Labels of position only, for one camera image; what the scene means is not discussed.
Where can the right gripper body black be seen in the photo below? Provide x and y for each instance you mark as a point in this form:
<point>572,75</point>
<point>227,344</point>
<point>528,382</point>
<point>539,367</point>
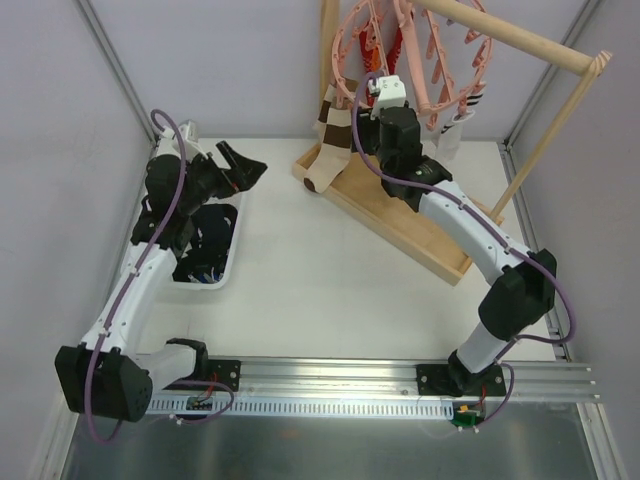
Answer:
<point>373,138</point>

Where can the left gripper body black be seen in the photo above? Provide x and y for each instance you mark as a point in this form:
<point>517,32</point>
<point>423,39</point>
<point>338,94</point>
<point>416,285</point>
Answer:
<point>223,175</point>

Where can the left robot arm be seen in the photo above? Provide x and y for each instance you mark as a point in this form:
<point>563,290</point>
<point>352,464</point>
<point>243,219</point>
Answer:
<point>130,290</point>

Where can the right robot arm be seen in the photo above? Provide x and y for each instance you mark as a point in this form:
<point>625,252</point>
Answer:
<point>520,281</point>

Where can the pink round clip hanger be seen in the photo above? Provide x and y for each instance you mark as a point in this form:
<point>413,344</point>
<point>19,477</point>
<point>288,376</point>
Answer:
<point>441,61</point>

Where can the white plastic laundry basket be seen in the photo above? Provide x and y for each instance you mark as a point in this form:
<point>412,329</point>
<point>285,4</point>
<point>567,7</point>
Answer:
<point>235,240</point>

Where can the navy green striped sock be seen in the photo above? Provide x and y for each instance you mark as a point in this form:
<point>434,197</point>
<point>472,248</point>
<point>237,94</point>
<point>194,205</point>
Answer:
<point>210,244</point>

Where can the white sock black stripes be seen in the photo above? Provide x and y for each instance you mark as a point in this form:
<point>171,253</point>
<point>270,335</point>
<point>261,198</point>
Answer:
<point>449,139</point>

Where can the cream sock brown toe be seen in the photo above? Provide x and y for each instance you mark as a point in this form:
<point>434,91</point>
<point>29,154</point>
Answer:
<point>333,126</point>

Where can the black white patterned sock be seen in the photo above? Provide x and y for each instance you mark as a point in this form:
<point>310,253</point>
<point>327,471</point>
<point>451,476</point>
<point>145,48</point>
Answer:
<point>205,276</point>

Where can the green circuit board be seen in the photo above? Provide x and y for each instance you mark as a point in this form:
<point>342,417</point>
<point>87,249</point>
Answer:
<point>468,416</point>

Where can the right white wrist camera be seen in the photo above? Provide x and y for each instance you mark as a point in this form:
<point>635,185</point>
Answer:
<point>387,91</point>

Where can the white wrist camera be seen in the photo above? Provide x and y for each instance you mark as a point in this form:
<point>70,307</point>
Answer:
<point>387,91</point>
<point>189,133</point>

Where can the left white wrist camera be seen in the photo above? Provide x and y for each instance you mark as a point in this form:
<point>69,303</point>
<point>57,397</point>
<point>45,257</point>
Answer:
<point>189,133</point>

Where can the aluminium mounting rail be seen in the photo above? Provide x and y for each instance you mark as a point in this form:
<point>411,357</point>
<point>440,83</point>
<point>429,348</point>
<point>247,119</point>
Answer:
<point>363,389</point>

